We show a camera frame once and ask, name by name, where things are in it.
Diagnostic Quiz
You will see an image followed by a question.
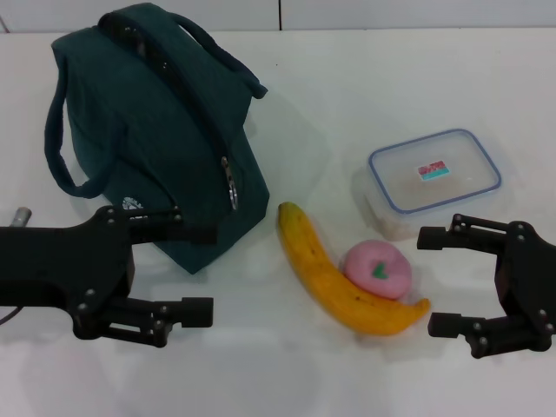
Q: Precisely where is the clear container with blue seal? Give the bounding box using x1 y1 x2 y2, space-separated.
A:
354 128 503 241

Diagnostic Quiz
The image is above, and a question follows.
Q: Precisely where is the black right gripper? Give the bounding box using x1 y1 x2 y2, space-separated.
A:
416 212 556 361

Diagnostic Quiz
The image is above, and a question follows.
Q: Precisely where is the dark teal insulated lunch bag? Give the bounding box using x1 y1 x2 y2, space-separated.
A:
43 2 270 275

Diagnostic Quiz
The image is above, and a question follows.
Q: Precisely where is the yellow banana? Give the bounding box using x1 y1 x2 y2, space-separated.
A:
277 201 432 336

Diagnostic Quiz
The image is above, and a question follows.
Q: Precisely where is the pink peach toy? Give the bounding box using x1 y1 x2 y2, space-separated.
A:
344 238 413 301

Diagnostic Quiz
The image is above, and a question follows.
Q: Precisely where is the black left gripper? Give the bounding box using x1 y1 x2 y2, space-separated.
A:
0 207 218 349

